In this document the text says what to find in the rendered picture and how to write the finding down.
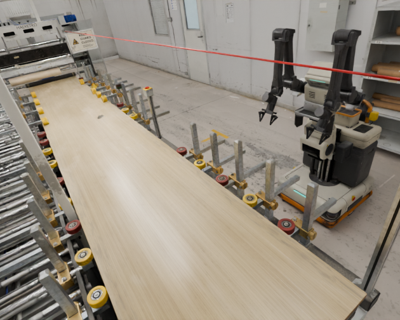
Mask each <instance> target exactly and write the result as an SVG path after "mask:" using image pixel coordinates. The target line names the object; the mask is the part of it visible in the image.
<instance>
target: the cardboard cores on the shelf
mask: <svg viewBox="0 0 400 320"><path fill-rule="evenodd" d="M395 33H396V34H397V36H400V26H397V28H396V31H395ZM371 71H372V72H377V75H382V76H390V77H400V62H393V61H390V62H389V63H384V62H378V64H374V65H373V66H372V68H371ZM372 98H376V99H378V100H376V99H374V100H373V101H372V103H374V105H373V106H375V107H381V108H385V109H390V110H395V111H399V112H400V97H394V96H390V95H384V94H381V93H374V94H373V96H372Z"/></svg>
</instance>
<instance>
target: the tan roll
mask: <svg viewBox="0 0 400 320"><path fill-rule="evenodd" d="M75 68H76V66H73V67H69V68H65V69H60V68H59V67H57V68H54V69H49V70H44V71H41V72H35V73H32V74H27V75H24V76H19V77H14V78H11V79H8V81H9V82H7V83H5V85H7V84H11V86H17V85H20V84H25V83H29V82H33V81H37V80H40V79H45V78H48V77H53V76H57V75H60V74H62V73H61V71H65V70H70V69H75Z"/></svg>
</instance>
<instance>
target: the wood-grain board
mask: <svg viewBox="0 0 400 320"><path fill-rule="evenodd" d="M29 91H30V93H31V92H34V91H35V93H36V95H37V97H35V98H33V97H32V99H33V101H34V100H35V99H37V98H38V100H39V102H40V105H36V104H35V106H36V109H37V108H39V107H42V108H43V110H44V114H39V113H38V114H39V117H40V119H41V118H44V117H46V118H47V119H48V122H49V124H47V125H44V124H43V127H44V130H45V132H46V135H47V137H48V140H49V142H50V145H51V148H52V150H53V153H54V155H55V158H56V160H57V163H58V166H59V168H60V171H61V173H62V176H63V179H64V181H65V184H66V186H67V189H68V191H69V194H70V197H71V199H72V202H73V204H74V207H75V209H76V212H77V215H78V217H79V220H80V223H81V225H82V228H83V230H84V233H85V235H86V238H87V240H88V243H89V246H90V248H91V251H92V254H93V256H94V259H95V261H96V263H97V266H98V269H99V271H100V274H101V277H102V279H103V282H104V285H105V287H106V290H107V293H108V294H109V297H110V300H111V302H112V305H113V308H114V310H115V313H116V316H117V318H118V320H347V318H348V317H349V316H350V315H351V314H352V313H353V312H354V311H355V309H356V308H357V307H358V306H359V305H360V303H361V302H362V301H363V300H364V299H365V298H366V296H367V293H365V292H364V291H363V290H362V289H360V288H359V287H357V286H356V285H355V284H354V283H352V282H351V281H349V280H348V279H347V278H346V277H344V276H343V275H341V274H340V273H339V272H337V271H336V270H335V269H333V268H332V267H330V266H329V265H328V264H327V263H325V262H324V261H322V260H321V259H320V258H319V257H317V256H316V255H315V254H313V253H312V252H310V251H309V250H308V249H307V248H305V247H304V246H302V245H301V244H300V243H298V242H297V241H296V240H294V239H293V238H292V237H290V236H289V235H287V233H285V232H284V231H282V230H281V229H280V228H278V227H277V226H275V225H274V224H273V223H272V222H270V221H269V220H267V219H266V218H265V217H263V216H262V215H261V214H259V213H258V212H257V211H255V210H254V209H253V208H251V207H250V206H248V205H247V204H246V203H245V202H243V201H242V200H240V198H238V197H237V196H235V195H234V194H233V193H231V192H230V191H229V190H227V189H226V188H225V187H223V186H222V185H220V184H219V183H218V182H216V181H215V180H214V179H212V178H211V177H210V176H208V175H207V174H206V173H205V172H203V171H202V170H200V169H199V168H198V167H197V166H195V165H194V164H192V163H191V162H190V161H188V160H187V159H186V158H184V157H183V156H181V155H180V154H179V153H178V152H176V151H175V150H173V149H172V148H171V147H170V146H168V145H167V144H165V143H164V142H163V141H161V140H160V139H158V137H156V136H155V135H153V134H152V133H151V132H149V131H148V130H146V129H145V128H144V127H143V126H141V125H140V124H138V123H137V122H136V121H135V120H133V119H132V118H131V117H129V116H128V115H126V114H125V113H124V112H123V111H121V110H120V109H118V108H117V107H116V106H115V105H113V104H112V103H110V102H109V101H107V102H102V99H101V97H100V98H97V96H96V94H92V92H91V88H90V87H89V86H88V85H86V84H85V83H84V84H80V82H79V79H78V78H77V77H73V78H70V79H66V80H63V81H59V82H55V83H51V84H46V85H43V86H39V87H36V88H31V89H29ZM101 115H103V116H104V117H102V118H100V119H97V117H98V116H101Z"/></svg>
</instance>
